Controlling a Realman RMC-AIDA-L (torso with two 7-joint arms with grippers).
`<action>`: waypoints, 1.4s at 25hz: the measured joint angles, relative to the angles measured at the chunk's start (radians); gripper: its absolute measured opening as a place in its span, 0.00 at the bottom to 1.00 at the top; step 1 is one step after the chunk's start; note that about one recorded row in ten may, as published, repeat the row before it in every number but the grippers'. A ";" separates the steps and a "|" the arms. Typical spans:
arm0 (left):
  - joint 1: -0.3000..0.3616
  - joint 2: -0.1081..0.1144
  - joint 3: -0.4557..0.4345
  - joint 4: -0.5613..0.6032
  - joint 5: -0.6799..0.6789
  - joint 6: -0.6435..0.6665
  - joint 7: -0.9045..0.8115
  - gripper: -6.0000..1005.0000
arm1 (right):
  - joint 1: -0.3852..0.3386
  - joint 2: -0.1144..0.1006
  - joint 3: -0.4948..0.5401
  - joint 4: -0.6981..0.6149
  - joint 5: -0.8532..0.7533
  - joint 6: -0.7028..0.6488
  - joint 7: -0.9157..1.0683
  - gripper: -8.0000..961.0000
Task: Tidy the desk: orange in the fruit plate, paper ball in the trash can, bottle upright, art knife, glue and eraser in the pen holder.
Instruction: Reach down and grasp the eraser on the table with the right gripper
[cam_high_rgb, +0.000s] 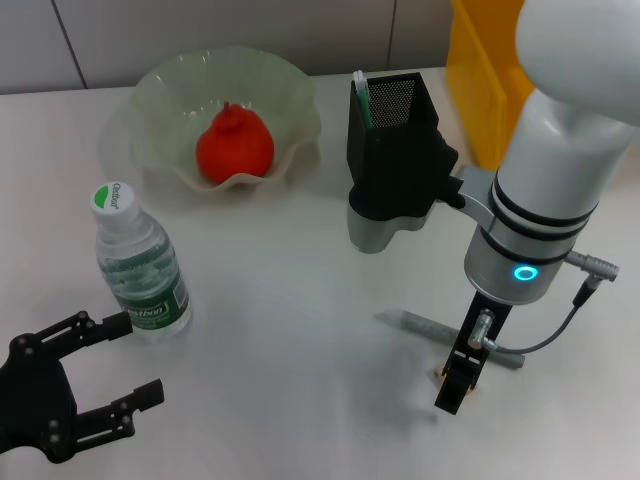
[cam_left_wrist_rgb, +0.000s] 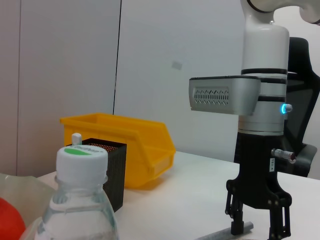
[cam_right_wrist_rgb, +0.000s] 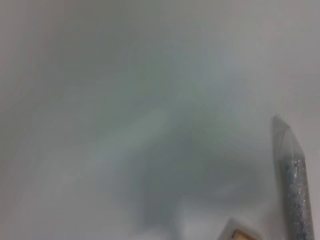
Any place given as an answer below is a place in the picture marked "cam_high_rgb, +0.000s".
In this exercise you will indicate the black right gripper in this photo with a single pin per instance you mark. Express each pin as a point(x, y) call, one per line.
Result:
point(482, 325)

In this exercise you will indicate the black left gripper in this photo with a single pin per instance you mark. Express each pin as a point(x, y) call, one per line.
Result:
point(35, 395)

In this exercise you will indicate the beige eraser with barcode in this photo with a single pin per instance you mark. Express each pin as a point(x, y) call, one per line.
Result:
point(438, 371)

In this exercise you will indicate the clear water bottle green label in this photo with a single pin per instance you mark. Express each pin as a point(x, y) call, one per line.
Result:
point(145, 295)

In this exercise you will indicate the red-orange knobbed orange fruit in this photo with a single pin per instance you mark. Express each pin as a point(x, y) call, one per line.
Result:
point(235, 150)

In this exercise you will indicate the mint green pen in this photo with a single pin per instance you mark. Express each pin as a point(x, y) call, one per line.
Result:
point(364, 100)

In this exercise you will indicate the grey glitter pen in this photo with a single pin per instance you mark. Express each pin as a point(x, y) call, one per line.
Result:
point(425, 327)

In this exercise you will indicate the black mesh pen holder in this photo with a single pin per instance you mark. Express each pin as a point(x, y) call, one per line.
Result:
point(395, 120)

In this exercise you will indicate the translucent green wavy glass bowl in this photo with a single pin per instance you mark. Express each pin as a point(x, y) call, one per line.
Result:
point(170, 100)

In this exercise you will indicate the yellow plastic storage bin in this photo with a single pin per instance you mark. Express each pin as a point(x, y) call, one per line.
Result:
point(480, 75)

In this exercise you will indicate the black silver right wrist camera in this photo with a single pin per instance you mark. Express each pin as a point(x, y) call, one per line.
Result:
point(395, 200)

